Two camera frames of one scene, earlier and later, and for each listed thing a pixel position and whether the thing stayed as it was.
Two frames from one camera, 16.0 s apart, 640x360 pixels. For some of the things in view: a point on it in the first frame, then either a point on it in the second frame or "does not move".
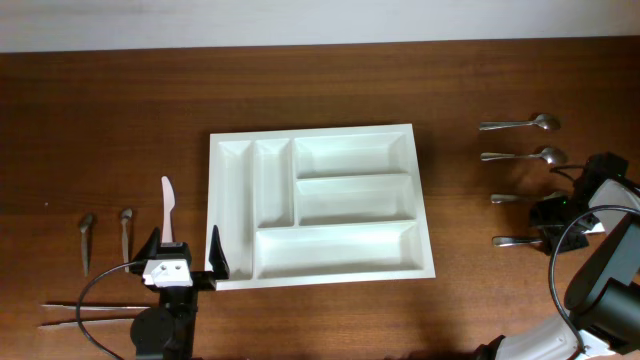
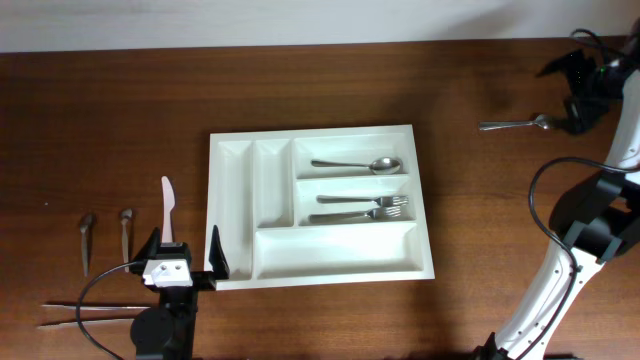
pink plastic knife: [168, 201] does not move
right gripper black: [539, 209] → [582, 66]
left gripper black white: [207, 279] does not move
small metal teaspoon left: [84, 226] does not move
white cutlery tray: [318, 206] does not move
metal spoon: [553, 155] → [379, 166]
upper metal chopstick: [83, 307] does not move
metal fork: [506, 241] → [377, 213]
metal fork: [500, 198] → [384, 201]
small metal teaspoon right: [125, 215] does not move
